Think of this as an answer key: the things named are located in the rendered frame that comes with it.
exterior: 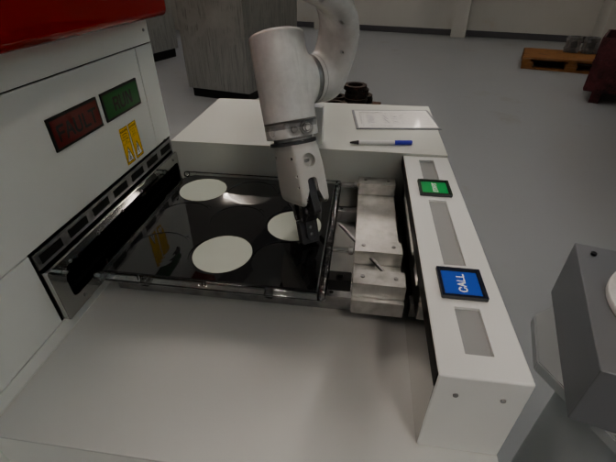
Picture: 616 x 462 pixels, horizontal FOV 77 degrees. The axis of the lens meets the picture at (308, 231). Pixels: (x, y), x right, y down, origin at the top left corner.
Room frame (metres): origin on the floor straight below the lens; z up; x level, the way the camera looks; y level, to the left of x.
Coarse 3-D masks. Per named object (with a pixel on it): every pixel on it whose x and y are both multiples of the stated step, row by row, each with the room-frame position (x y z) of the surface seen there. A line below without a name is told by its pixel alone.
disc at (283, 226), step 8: (280, 216) 0.63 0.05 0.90; (288, 216) 0.63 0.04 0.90; (272, 224) 0.60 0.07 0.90; (280, 224) 0.60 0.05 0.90; (288, 224) 0.60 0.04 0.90; (320, 224) 0.60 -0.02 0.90; (272, 232) 0.57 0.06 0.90; (280, 232) 0.57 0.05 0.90; (288, 232) 0.57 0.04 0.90; (296, 232) 0.57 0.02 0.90; (288, 240) 0.55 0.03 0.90; (296, 240) 0.55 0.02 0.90
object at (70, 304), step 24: (168, 168) 0.79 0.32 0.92; (144, 192) 0.68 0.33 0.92; (168, 192) 0.77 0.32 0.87; (120, 216) 0.59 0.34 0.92; (144, 216) 0.67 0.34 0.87; (96, 240) 0.52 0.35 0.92; (120, 240) 0.59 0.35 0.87; (48, 264) 0.43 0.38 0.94; (72, 264) 0.46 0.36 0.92; (96, 264) 0.52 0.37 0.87; (48, 288) 0.41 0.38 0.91; (96, 288) 0.48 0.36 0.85; (72, 312) 0.42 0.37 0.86
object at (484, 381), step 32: (416, 160) 0.75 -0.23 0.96; (416, 192) 0.61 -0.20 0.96; (416, 224) 0.51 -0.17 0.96; (448, 224) 0.52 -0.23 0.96; (448, 256) 0.43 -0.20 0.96; (480, 256) 0.43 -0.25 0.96; (448, 320) 0.31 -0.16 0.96; (480, 320) 0.31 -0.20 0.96; (448, 352) 0.26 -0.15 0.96; (480, 352) 0.27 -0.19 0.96; (512, 352) 0.26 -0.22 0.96; (448, 384) 0.24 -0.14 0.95; (480, 384) 0.23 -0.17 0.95; (512, 384) 0.23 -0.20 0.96; (448, 416) 0.23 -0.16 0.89; (480, 416) 0.23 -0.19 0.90; (512, 416) 0.22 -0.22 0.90; (480, 448) 0.23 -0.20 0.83
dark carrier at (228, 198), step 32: (224, 192) 0.72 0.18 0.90; (256, 192) 0.72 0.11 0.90; (160, 224) 0.60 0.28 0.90; (192, 224) 0.60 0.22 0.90; (224, 224) 0.60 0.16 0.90; (256, 224) 0.60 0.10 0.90; (128, 256) 0.51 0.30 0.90; (160, 256) 0.51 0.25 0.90; (256, 256) 0.51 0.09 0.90; (288, 256) 0.51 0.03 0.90; (320, 256) 0.50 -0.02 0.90; (288, 288) 0.43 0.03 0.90
